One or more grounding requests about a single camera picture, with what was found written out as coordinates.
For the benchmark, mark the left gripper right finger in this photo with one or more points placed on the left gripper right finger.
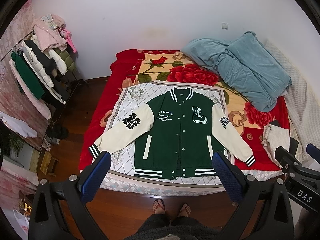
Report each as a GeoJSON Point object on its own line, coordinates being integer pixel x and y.
{"type": "Point", "coordinates": [231, 176]}

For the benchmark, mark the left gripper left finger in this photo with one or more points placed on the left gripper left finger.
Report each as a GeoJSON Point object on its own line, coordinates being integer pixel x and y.
{"type": "Point", "coordinates": [92, 177]}

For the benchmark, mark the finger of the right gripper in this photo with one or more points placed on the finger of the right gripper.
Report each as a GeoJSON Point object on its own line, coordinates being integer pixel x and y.
{"type": "Point", "coordinates": [313, 151]}

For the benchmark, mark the green varsity jacket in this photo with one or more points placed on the green varsity jacket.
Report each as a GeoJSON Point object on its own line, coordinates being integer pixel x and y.
{"type": "Point", "coordinates": [176, 135]}

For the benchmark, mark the clothes rack with garments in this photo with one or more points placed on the clothes rack with garments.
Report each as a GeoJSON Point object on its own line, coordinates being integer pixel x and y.
{"type": "Point", "coordinates": [52, 99]}

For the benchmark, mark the white diamond-pattern bed sheet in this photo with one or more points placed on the white diamond-pattern bed sheet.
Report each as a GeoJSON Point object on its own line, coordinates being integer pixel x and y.
{"type": "Point", "coordinates": [121, 177]}

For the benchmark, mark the red floral blanket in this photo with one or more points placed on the red floral blanket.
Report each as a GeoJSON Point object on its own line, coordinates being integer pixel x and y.
{"type": "Point", "coordinates": [135, 66]}

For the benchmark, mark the folded beige cloth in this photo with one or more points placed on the folded beige cloth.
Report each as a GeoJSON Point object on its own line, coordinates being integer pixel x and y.
{"type": "Point", "coordinates": [274, 137]}

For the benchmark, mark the cream textured bedspread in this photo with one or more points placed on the cream textured bedspread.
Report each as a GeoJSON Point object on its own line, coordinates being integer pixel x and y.
{"type": "Point", "coordinates": [302, 106]}

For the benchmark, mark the person's right foot in sandal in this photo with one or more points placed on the person's right foot in sandal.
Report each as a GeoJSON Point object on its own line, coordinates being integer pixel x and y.
{"type": "Point", "coordinates": [185, 211]}

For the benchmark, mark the person's foot in sandal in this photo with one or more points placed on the person's foot in sandal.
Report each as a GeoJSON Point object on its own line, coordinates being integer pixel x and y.
{"type": "Point", "coordinates": [185, 211]}
{"type": "Point", "coordinates": [158, 207]}

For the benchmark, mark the person's left foot in sandal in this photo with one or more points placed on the person's left foot in sandal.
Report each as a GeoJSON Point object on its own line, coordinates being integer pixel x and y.
{"type": "Point", "coordinates": [158, 207]}

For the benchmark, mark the blue-grey quilt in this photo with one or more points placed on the blue-grey quilt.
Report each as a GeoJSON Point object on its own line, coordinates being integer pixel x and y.
{"type": "Point", "coordinates": [245, 65]}

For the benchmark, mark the green hanging garment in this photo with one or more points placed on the green hanging garment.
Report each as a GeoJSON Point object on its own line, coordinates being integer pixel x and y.
{"type": "Point", "coordinates": [27, 75]}

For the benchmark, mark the white puffer jacket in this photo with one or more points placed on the white puffer jacket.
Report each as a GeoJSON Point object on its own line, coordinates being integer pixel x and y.
{"type": "Point", "coordinates": [45, 64]}

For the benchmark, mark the pink fluffy garment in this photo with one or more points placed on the pink fluffy garment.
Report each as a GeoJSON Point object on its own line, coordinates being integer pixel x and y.
{"type": "Point", "coordinates": [47, 31]}

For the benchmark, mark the white wall socket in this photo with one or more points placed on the white wall socket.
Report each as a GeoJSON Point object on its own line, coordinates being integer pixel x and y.
{"type": "Point", "coordinates": [224, 26]}

